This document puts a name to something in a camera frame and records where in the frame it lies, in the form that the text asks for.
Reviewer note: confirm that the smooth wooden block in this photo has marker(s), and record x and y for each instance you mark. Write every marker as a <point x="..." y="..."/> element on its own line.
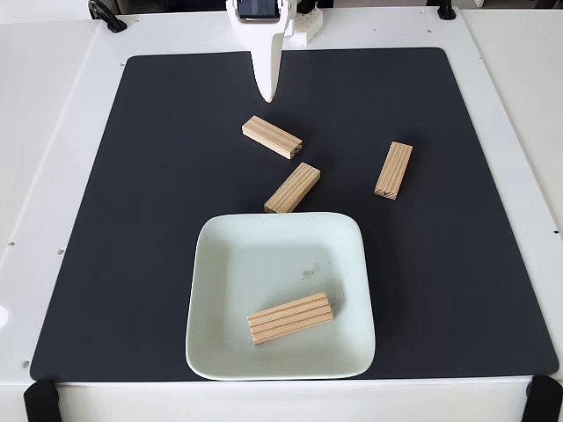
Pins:
<point x="270" y="135"/>

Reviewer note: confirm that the striped wooden block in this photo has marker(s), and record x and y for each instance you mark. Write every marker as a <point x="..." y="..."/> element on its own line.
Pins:
<point x="292" y="186"/>
<point x="393" y="169"/>

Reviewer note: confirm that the grooved wooden block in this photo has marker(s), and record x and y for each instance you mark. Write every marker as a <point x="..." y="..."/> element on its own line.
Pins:
<point x="290" y="318"/>

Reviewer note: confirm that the pale green square plate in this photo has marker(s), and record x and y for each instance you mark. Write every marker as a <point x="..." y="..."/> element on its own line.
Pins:
<point x="264" y="246"/>

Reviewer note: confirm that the black base clamp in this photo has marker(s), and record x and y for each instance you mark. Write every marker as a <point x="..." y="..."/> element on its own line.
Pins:
<point x="305" y="5"/>

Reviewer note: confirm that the black table clamp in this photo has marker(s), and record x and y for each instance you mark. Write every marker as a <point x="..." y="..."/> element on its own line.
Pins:
<point x="446" y="11"/>
<point x="105" y="15"/>

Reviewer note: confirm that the black rubber mat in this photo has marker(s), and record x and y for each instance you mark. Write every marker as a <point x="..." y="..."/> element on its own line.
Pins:
<point x="132" y="264"/>

